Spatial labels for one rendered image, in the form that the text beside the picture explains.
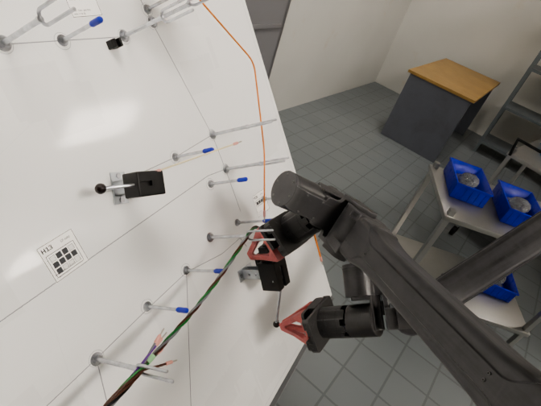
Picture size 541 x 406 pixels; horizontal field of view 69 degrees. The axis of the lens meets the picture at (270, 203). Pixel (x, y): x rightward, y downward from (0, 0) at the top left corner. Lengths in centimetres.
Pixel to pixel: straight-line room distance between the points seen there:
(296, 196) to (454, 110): 392
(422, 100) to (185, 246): 398
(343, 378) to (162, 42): 178
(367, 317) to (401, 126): 399
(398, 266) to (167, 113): 44
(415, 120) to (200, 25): 387
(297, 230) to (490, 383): 38
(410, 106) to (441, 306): 417
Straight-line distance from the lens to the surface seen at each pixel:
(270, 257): 69
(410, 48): 627
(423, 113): 451
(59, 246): 56
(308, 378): 206
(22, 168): 55
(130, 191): 55
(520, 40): 598
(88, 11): 66
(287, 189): 58
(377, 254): 50
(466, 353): 39
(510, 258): 75
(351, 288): 71
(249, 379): 86
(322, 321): 74
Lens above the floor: 169
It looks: 36 degrees down
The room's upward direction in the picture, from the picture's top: 19 degrees clockwise
